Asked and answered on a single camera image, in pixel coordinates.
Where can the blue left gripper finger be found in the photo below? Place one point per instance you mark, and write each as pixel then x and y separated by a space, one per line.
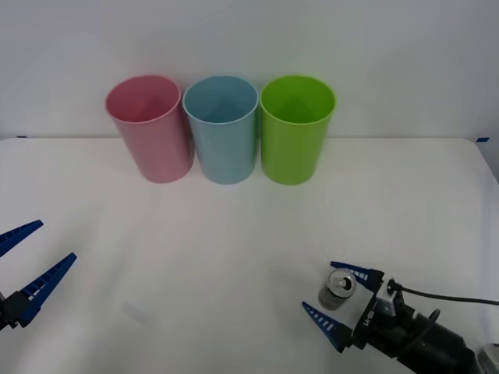
pixel 17 235
pixel 37 290

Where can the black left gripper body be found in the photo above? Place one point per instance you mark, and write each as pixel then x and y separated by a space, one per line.
pixel 2 311

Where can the silver drink can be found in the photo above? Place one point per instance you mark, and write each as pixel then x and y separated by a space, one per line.
pixel 336 292

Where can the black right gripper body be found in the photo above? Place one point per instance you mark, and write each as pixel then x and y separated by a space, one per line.
pixel 370 319

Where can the green plastic bin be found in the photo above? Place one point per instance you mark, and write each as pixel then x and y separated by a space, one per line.
pixel 290 156

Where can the pale blue plastic bin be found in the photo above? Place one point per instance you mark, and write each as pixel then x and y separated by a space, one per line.
pixel 228 156

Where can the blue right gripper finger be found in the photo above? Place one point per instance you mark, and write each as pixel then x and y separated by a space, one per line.
pixel 331 327
pixel 372 278

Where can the pink plastic bin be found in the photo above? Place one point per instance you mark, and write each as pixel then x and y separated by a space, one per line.
pixel 160 152

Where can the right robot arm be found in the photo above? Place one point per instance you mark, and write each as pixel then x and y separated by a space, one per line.
pixel 440 346

